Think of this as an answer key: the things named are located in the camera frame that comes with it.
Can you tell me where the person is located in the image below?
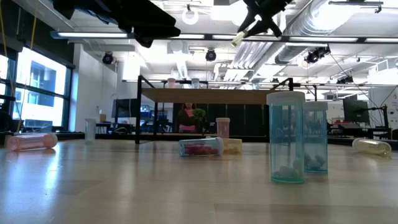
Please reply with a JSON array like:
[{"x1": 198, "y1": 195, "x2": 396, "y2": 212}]
[{"x1": 177, "y1": 103, "x2": 197, "y2": 133}]

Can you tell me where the black computer monitor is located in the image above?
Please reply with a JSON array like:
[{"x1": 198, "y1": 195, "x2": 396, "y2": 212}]
[
  {"x1": 343, "y1": 94, "x2": 370, "y2": 124},
  {"x1": 111, "y1": 98, "x2": 139, "y2": 119}
]

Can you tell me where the yellow cable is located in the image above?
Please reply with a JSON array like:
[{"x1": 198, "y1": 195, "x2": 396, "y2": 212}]
[
  {"x1": 17, "y1": 0, "x2": 40, "y2": 133},
  {"x1": 0, "y1": 0, "x2": 16, "y2": 103}
]

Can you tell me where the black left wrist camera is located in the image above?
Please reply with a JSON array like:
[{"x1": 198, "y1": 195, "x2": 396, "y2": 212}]
[{"x1": 133, "y1": 33, "x2": 155, "y2": 49}]

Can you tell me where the black cabinet row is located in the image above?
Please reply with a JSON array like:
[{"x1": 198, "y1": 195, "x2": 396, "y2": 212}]
[{"x1": 172, "y1": 103, "x2": 271, "y2": 137}]

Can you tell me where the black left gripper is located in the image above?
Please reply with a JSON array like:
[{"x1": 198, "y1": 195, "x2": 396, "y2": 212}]
[{"x1": 71, "y1": 0, "x2": 182, "y2": 40}]

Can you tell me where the wooden shelf black frame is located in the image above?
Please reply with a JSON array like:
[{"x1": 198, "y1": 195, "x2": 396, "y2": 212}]
[{"x1": 135, "y1": 75, "x2": 318, "y2": 145}]

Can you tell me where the yellow medicine bottle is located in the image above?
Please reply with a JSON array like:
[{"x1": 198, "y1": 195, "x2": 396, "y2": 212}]
[
  {"x1": 352, "y1": 138, "x2": 392, "y2": 157},
  {"x1": 222, "y1": 138, "x2": 243, "y2": 154},
  {"x1": 230, "y1": 29, "x2": 249, "y2": 48}
]

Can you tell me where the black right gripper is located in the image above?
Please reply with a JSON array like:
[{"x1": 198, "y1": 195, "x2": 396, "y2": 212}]
[{"x1": 238, "y1": 0, "x2": 293, "y2": 37}]

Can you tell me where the small green tree plant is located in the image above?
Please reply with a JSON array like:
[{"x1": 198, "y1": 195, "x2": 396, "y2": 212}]
[{"x1": 193, "y1": 108, "x2": 207, "y2": 134}]

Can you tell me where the green bottle with white pills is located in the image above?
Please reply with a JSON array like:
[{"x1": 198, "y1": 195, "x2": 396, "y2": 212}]
[{"x1": 266, "y1": 91, "x2": 306, "y2": 185}]

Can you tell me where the long ceiling light bar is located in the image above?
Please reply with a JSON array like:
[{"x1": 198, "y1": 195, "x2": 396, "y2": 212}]
[{"x1": 51, "y1": 30, "x2": 398, "y2": 44}]

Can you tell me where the blue bottle with red pills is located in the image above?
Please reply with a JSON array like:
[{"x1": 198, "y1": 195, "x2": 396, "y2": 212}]
[{"x1": 178, "y1": 137, "x2": 224, "y2": 158}]

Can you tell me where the silver ventilation duct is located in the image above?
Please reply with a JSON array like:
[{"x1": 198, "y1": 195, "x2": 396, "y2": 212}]
[{"x1": 275, "y1": 0, "x2": 352, "y2": 65}]

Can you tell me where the small clear vial left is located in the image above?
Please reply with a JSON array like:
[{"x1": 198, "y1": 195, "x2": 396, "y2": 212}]
[{"x1": 84, "y1": 118, "x2": 97, "y2": 144}]

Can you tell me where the blue bottle with white pills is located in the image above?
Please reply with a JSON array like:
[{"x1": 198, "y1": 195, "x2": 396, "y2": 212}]
[{"x1": 303, "y1": 101, "x2": 329, "y2": 174}]

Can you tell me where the white ring lamp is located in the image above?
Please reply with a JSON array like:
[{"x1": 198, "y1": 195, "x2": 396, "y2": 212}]
[{"x1": 182, "y1": 3, "x2": 200, "y2": 26}]

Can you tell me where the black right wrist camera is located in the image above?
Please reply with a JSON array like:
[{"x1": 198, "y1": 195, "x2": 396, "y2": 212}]
[{"x1": 268, "y1": 21, "x2": 284, "y2": 38}]

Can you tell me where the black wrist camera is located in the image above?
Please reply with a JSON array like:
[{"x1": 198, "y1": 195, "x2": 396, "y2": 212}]
[
  {"x1": 133, "y1": 33, "x2": 155, "y2": 49},
  {"x1": 268, "y1": 21, "x2": 284, "y2": 38}
]

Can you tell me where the short pink medicine bottle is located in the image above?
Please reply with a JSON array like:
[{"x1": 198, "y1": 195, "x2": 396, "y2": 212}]
[{"x1": 215, "y1": 117, "x2": 231, "y2": 140}]

